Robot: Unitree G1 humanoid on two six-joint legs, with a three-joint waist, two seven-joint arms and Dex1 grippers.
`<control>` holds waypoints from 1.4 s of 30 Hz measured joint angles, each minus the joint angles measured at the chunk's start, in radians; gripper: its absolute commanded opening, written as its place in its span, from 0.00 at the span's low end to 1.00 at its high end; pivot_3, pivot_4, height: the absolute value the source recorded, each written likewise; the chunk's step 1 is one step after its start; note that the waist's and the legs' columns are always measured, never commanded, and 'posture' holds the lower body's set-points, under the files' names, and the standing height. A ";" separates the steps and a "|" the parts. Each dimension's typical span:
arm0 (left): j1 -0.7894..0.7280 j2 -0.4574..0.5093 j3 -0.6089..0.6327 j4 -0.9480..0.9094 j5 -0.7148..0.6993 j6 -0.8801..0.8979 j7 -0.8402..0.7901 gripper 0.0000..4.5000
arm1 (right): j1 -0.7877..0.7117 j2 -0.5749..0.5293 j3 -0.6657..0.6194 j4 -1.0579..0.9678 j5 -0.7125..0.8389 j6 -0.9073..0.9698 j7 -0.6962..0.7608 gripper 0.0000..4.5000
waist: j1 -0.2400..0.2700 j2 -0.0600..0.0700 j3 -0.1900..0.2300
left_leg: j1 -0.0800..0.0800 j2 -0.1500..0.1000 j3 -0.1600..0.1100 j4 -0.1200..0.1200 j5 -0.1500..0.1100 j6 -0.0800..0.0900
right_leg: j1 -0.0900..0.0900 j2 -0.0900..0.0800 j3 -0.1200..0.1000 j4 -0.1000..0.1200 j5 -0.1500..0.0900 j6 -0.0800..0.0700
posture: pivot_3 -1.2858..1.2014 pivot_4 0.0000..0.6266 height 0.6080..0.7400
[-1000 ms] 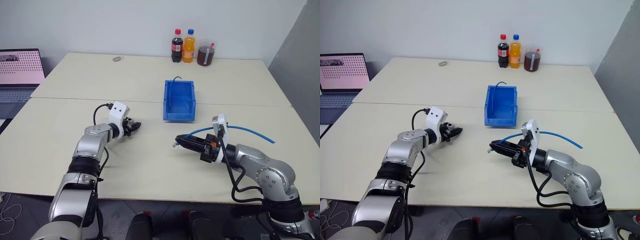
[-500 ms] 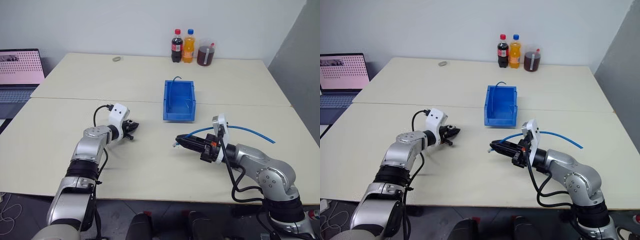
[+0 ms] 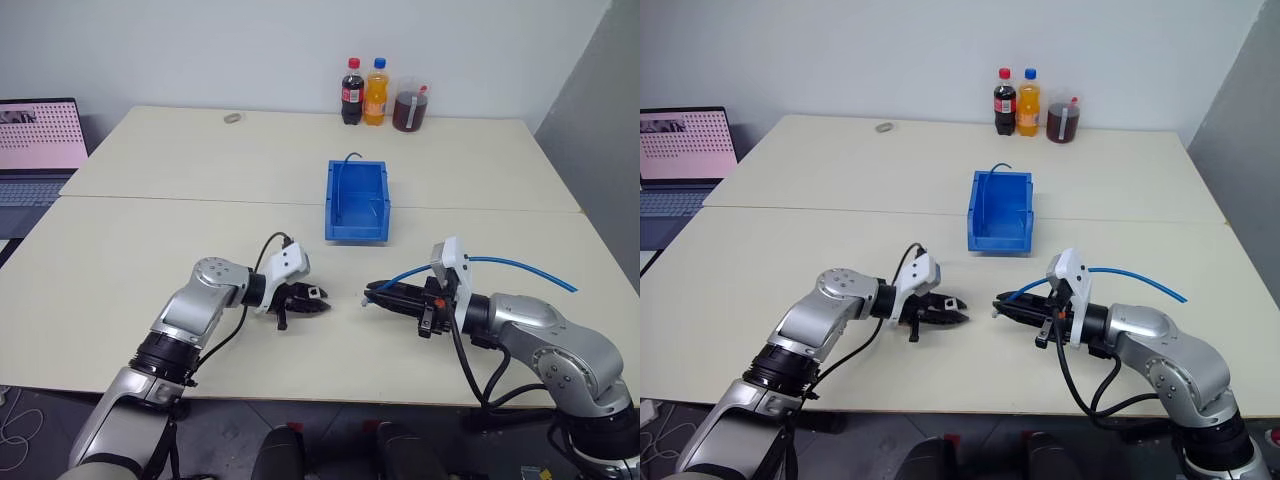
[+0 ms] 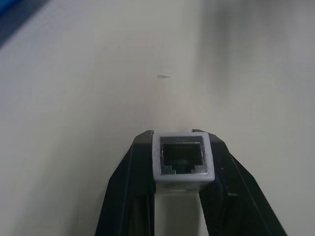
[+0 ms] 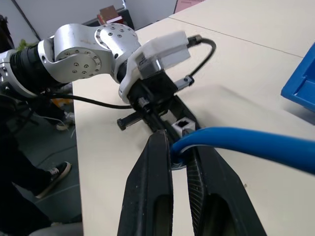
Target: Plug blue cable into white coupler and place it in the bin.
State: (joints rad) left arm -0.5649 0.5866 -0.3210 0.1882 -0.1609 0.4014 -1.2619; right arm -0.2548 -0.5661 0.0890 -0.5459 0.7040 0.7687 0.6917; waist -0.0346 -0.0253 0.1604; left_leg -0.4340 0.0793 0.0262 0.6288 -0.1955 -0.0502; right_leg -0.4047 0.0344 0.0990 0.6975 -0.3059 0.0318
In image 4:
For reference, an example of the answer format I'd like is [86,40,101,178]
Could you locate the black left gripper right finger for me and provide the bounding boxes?
[191,128,288,236]

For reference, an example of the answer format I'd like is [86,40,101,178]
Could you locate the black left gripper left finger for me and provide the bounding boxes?
[94,130,158,236]

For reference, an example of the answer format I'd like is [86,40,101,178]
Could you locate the white ethernet coupler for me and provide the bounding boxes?
[151,129,216,195]

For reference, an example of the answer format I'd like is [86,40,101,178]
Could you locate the blue bin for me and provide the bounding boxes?
[0,0,42,50]

